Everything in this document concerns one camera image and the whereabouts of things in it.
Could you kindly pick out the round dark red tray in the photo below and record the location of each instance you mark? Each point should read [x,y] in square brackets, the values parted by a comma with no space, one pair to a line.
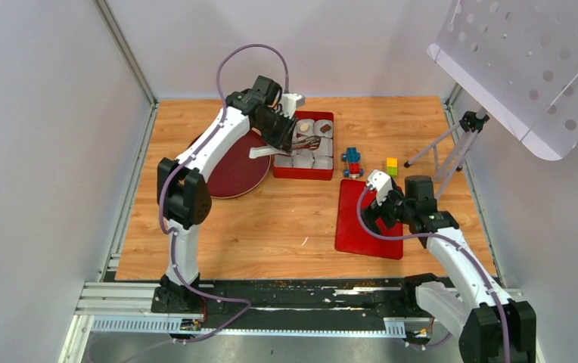
[236,174]

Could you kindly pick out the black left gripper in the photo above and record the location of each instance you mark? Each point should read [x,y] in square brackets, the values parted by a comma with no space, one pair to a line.
[284,139]

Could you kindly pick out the grey tripod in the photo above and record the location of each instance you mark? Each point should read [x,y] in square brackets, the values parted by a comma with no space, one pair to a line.
[468,129]

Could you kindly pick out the wooden metal food tongs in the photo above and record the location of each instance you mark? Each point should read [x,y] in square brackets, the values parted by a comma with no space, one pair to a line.
[307,143]

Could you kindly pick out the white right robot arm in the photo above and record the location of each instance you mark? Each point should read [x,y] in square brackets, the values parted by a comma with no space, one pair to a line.
[489,324]

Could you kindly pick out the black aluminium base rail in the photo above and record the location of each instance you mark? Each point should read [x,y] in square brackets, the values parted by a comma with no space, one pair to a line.
[356,307]

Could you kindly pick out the blue red toy car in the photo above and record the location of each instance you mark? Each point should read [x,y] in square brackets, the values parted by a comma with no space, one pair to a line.
[352,166]

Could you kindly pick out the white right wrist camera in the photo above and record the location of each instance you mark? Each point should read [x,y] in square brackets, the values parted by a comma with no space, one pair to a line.
[381,183]

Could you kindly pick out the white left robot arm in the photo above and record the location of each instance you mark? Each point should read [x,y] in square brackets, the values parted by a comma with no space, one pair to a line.
[184,199]

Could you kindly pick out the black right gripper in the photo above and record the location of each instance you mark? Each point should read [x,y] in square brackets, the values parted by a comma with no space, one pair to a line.
[373,210]

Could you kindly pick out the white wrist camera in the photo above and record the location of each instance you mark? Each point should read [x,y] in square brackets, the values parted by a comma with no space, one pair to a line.
[290,102]
[381,183]

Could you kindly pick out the red box lid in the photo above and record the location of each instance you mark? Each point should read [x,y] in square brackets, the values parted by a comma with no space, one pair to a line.
[350,237]

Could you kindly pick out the perforated white light panel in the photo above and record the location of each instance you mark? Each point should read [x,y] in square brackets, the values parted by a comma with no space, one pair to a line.
[518,60]

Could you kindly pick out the yellow green toy block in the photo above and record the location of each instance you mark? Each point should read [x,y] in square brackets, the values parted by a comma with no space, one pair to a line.
[391,165]

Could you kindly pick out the red rectangular chocolate box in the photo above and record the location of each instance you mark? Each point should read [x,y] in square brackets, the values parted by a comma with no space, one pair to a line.
[306,164]

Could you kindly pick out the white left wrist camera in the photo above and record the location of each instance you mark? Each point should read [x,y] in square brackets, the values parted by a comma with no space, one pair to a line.
[290,102]

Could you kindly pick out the brown square chocolate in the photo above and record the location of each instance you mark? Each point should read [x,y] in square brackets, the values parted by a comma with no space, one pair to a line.
[325,129]

